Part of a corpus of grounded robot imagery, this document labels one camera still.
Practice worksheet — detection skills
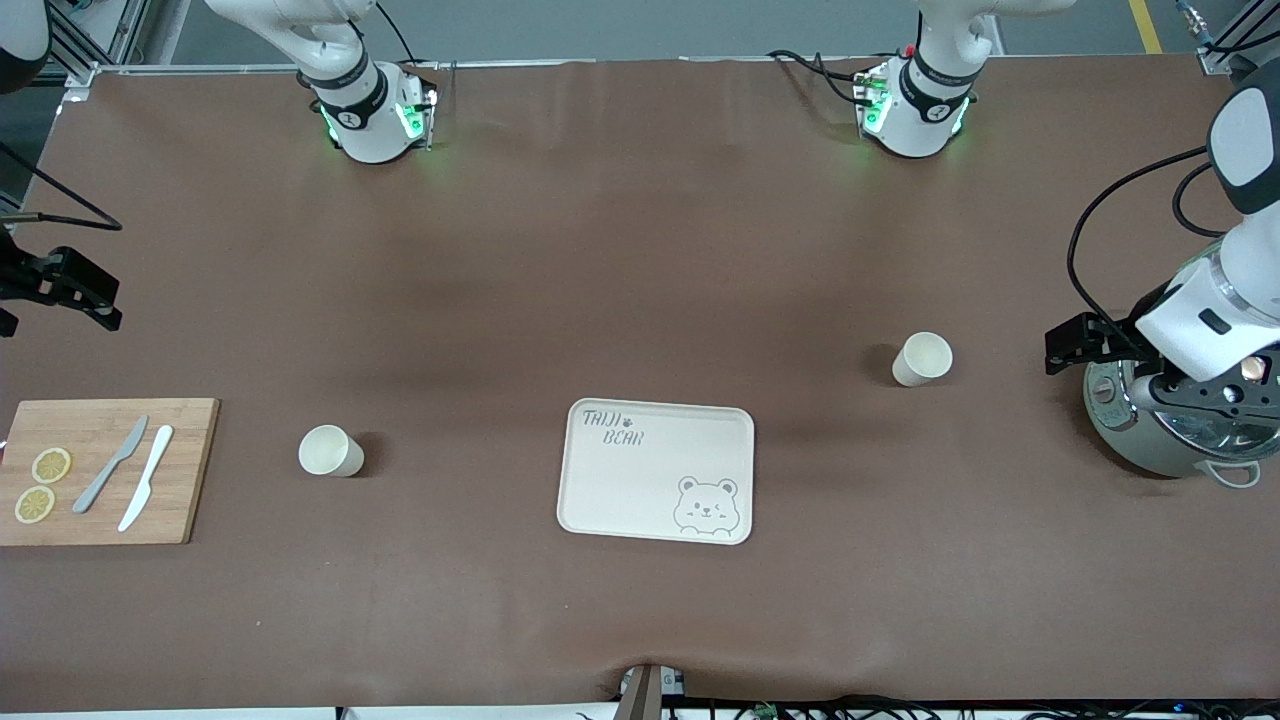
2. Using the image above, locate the white plastic cup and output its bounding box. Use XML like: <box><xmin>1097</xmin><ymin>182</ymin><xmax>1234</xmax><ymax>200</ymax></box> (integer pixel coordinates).
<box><xmin>891</xmin><ymin>331</ymin><xmax>954</xmax><ymax>389</ymax></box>
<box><xmin>298</xmin><ymin>424</ymin><xmax>367</xmax><ymax>479</ymax></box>

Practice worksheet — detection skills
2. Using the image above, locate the cream bear print tray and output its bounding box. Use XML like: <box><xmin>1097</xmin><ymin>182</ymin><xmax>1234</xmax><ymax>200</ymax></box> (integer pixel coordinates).
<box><xmin>556</xmin><ymin>398</ymin><xmax>756</xmax><ymax>546</ymax></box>

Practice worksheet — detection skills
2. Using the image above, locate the grey-green cooking pot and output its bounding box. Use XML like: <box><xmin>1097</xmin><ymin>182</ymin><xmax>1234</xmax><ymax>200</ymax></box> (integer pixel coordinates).
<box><xmin>1083</xmin><ymin>355</ymin><xmax>1280</xmax><ymax>491</ymax></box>

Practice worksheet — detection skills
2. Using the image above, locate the grey plastic knife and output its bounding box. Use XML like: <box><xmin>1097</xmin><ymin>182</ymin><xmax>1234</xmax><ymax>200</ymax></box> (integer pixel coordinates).
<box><xmin>72</xmin><ymin>415</ymin><xmax>150</xmax><ymax>515</ymax></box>

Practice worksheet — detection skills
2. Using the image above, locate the white plastic knife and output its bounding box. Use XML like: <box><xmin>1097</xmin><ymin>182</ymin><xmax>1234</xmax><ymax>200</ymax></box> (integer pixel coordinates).
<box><xmin>117</xmin><ymin>425</ymin><xmax>175</xmax><ymax>533</ymax></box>

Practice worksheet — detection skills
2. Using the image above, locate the bamboo cutting board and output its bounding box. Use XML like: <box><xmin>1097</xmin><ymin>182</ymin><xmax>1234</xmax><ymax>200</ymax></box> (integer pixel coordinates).
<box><xmin>0</xmin><ymin>398</ymin><xmax>221</xmax><ymax>547</ymax></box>

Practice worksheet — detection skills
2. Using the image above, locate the brown table cover sheet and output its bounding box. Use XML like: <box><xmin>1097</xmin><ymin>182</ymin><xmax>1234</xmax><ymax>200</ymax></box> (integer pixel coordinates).
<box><xmin>0</xmin><ymin>55</ymin><xmax>1280</xmax><ymax>713</ymax></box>

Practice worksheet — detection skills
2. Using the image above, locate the aluminium frame profile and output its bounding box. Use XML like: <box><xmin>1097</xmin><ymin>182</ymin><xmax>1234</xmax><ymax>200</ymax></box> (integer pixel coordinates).
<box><xmin>45</xmin><ymin>0</ymin><xmax>151</xmax><ymax>89</ymax></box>
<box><xmin>1175</xmin><ymin>0</ymin><xmax>1280</xmax><ymax>79</ymax></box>

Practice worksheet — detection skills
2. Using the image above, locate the black arm base cable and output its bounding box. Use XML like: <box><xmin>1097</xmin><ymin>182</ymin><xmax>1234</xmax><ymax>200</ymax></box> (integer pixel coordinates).
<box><xmin>375</xmin><ymin>0</ymin><xmax>419</xmax><ymax>66</ymax></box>
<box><xmin>767</xmin><ymin>48</ymin><xmax>873</xmax><ymax>107</ymax></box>

